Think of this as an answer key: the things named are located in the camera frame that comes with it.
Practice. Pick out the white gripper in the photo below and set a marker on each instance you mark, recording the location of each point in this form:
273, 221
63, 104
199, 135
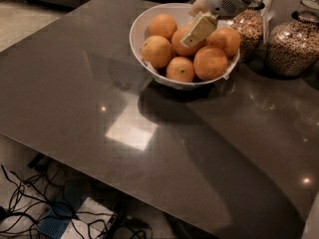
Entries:
221, 0

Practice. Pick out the orange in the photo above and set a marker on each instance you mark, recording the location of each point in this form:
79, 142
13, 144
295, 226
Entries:
226, 39
157, 50
163, 25
210, 63
180, 69
179, 48

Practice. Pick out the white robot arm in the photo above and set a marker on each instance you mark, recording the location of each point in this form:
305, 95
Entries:
204, 17

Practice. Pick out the white bowl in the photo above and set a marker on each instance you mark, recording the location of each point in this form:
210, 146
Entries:
140, 31

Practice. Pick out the glass jar of nuts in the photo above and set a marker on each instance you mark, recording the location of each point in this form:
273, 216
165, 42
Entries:
249, 24

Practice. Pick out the white paper tag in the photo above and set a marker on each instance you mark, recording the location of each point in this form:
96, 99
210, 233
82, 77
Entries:
265, 13

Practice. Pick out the glass jar of cereal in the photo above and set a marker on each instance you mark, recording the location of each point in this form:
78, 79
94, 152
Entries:
293, 47

